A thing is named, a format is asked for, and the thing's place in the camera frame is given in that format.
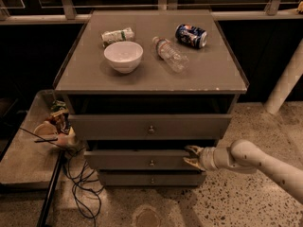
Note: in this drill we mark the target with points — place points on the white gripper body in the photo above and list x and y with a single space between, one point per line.
205 158

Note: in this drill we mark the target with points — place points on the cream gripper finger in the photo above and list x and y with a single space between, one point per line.
195 149
194 162

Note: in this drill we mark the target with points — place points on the grey drawer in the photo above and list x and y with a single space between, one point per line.
115 178
139 155
149 126

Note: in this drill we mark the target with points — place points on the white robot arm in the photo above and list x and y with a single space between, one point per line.
245 157

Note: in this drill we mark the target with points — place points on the grey top drawer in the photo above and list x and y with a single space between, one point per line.
149 126

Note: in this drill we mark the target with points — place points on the grey drawer cabinet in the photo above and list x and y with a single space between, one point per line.
211 84

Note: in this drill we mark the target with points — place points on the grey bottom drawer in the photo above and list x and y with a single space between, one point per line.
115 178

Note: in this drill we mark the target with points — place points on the clear plastic water bottle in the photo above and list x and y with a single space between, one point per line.
169 53

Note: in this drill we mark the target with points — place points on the blue soda can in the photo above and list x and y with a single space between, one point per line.
191 35

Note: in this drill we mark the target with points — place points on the white bowl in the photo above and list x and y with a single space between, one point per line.
124 57

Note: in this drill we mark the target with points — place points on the white green crushed can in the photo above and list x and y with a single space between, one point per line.
122 35

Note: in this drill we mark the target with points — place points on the grey side tray table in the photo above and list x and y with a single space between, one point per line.
27 165

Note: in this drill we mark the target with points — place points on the metal window railing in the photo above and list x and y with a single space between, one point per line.
77 11

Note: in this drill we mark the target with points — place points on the white diagonal post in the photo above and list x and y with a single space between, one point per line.
287 81

